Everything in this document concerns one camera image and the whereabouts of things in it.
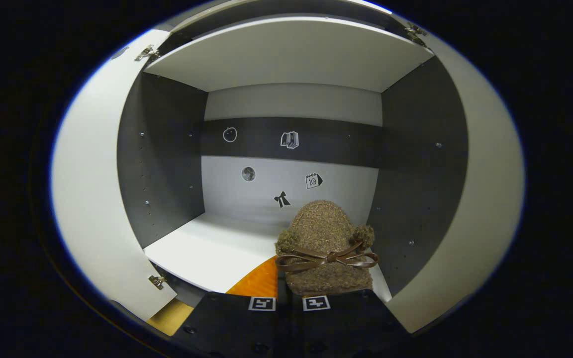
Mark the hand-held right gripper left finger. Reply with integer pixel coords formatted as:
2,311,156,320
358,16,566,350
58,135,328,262
175,256,287,356

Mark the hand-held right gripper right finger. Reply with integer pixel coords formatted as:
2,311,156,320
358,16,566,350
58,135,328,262
288,290,411,356

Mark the brown fuzzy shoe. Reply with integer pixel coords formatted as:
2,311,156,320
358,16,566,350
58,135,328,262
275,200,380,297

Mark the white shoe cabinet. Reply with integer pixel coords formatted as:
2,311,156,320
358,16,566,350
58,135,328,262
117,0,469,319

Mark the white shoe cabinet door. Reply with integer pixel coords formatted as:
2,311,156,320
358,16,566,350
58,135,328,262
50,29,178,321
386,25,526,334

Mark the white cabinet shelf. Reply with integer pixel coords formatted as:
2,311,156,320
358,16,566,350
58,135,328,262
143,16,435,93
143,213,391,301

